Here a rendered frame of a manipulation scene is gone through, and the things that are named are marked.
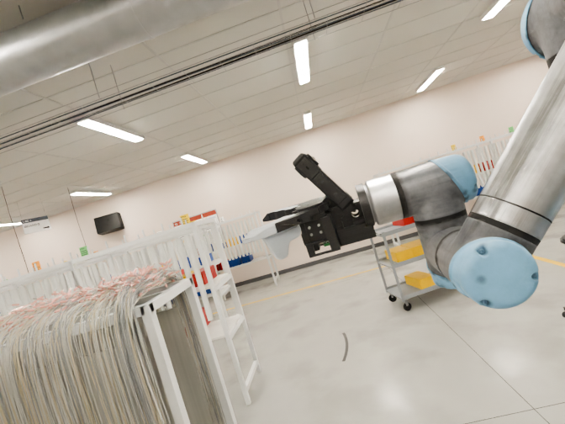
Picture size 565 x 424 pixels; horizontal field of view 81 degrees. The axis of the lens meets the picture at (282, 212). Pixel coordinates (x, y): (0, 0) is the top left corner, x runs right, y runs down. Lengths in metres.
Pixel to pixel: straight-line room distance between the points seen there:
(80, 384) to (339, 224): 0.96
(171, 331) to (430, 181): 1.21
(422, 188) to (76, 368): 1.08
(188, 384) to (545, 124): 1.43
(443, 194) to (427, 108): 8.53
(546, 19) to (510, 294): 0.40
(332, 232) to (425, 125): 8.46
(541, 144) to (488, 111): 9.09
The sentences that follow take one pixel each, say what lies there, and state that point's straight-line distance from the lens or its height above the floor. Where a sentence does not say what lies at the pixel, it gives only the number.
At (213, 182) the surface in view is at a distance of 8.81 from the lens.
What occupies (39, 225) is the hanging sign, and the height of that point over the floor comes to 2.73.
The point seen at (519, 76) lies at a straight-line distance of 10.02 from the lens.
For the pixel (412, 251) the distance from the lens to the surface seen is 4.28.
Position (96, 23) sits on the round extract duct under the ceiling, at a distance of 2.53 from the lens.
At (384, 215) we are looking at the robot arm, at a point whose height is 1.54.
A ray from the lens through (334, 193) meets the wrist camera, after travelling 0.52.
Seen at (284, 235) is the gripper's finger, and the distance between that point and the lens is 0.51.
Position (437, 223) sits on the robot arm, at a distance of 0.53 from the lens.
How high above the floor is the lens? 1.59
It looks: level
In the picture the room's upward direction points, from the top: 17 degrees counter-clockwise
